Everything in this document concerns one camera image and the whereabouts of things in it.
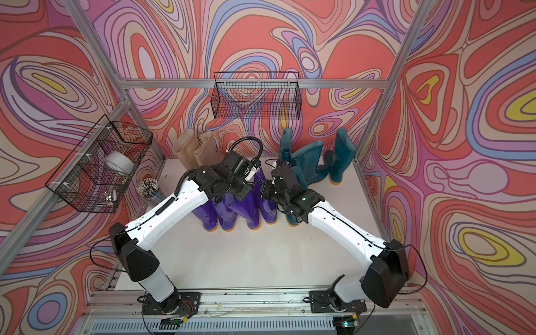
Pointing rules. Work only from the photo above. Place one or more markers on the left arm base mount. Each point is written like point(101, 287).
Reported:
point(180, 303)

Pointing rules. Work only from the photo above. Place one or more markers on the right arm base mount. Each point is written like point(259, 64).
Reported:
point(326, 301)

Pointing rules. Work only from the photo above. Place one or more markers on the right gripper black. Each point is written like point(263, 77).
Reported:
point(266, 185)

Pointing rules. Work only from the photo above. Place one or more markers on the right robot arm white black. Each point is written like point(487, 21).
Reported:
point(385, 264)

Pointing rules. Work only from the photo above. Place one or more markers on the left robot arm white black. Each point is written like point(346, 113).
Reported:
point(133, 243)

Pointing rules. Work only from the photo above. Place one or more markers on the teal rain boot back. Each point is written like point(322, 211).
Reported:
point(285, 147)

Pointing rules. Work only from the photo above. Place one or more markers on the purple rain boot back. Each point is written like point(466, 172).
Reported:
point(267, 208)

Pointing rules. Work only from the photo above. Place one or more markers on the metal pen holder cup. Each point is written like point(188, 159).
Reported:
point(150, 190)

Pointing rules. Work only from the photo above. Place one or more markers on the black wire basket left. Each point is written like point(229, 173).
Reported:
point(88, 185)

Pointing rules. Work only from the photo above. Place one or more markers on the white tape roll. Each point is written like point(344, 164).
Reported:
point(119, 163)

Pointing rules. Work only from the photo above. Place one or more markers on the black wire basket back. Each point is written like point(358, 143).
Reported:
point(274, 95)

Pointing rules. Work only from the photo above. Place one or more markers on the black wire basket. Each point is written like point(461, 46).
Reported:
point(274, 95)
point(88, 185)

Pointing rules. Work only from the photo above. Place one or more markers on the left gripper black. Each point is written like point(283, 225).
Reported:
point(248, 188)

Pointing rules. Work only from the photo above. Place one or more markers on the purple rain boot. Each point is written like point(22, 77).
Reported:
point(227, 216)
point(267, 208)
point(206, 213)
point(248, 209)

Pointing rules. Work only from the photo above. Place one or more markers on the purple rain boot front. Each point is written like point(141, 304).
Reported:
point(248, 209)

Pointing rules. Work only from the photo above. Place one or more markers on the beige rain boot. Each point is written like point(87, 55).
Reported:
point(184, 148)
point(207, 153)

